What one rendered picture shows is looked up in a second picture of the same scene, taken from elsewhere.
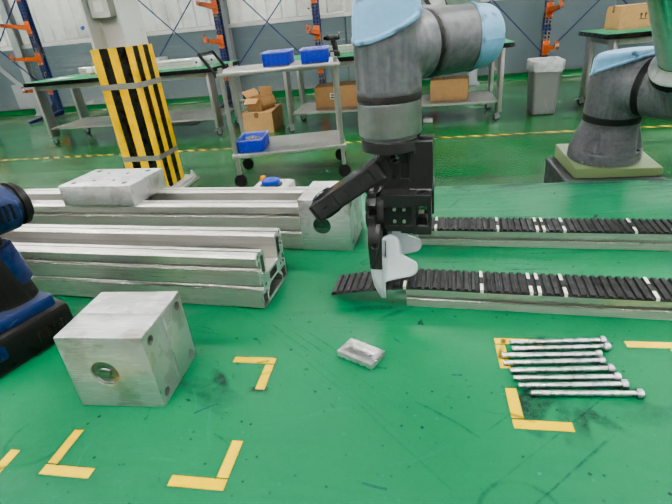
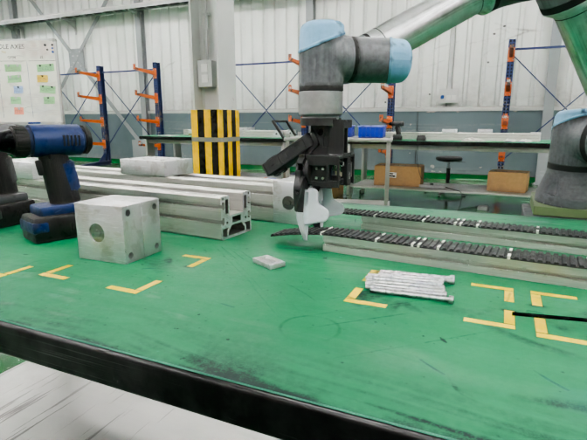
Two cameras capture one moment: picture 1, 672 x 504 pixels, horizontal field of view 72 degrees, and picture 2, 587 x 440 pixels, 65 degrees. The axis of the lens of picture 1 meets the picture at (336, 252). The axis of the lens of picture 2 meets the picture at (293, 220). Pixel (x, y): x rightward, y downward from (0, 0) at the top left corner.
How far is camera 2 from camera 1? 35 cm
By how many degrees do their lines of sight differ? 19
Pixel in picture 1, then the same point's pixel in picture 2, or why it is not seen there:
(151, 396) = (120, 254)
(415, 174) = (332, 143)
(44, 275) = not seen: hidden behind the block
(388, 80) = (314, 73)
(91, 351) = (92, 215)
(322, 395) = (227, 273)
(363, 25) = (302, 39)
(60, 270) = not seen: hidden behind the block
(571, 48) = not seen: outside the picture
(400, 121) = (321, 102)
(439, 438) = (287, 297)
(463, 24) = (375, 46)
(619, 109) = (574, 156)
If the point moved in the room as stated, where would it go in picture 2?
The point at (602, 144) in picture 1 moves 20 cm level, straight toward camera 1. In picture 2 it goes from (560, 187) to (532, 196)
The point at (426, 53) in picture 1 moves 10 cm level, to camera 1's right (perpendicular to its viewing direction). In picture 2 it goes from (343, 60) to (406, 58)
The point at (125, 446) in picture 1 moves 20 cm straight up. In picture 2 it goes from (92, 273) to (79, 139)
